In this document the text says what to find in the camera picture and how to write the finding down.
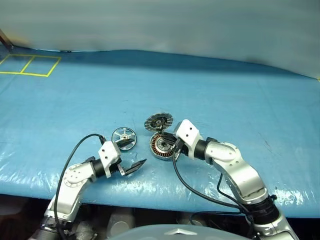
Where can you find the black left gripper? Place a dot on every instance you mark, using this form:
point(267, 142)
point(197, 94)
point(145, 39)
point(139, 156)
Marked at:
point(116, 170)

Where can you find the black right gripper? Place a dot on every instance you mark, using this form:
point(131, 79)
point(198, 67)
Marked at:
point(181, 147)

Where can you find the silver motor housing copper windings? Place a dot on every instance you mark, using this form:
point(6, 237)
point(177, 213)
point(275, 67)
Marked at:
point(157, 148)

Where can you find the silver finned motor cover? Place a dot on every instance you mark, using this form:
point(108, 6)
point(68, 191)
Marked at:
point(158, 122)

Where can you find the silver spoked rotor wheel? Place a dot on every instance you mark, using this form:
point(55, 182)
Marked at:
point(120, 132)

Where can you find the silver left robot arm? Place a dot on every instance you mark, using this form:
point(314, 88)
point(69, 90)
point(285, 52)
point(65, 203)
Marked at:
point(72, 180)

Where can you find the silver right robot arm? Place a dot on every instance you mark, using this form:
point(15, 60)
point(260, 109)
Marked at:
point(240, 175)

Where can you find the blue plastic table cover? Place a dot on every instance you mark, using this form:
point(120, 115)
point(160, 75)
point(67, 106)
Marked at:
point(175, 95)

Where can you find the grey cylindrical housing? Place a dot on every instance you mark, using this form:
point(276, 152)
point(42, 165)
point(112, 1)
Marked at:
point(120, 222)

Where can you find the white backdrop sheet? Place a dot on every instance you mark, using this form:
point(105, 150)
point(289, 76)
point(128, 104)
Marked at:
point(160, 25)

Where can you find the small black clip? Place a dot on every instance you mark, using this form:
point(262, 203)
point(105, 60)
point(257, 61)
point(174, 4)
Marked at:
point(65, 51)

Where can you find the brown stand leg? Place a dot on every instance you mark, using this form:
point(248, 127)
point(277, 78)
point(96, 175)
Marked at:
point(6, 40)

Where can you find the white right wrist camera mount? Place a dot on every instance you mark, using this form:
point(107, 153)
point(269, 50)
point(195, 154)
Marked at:
point(188, 132)

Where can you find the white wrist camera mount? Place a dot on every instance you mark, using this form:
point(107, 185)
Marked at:
point(108, 153)
point(188, 132)

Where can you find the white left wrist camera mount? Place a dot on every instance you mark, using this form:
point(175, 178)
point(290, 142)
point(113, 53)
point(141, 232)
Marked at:
point(108, 153)

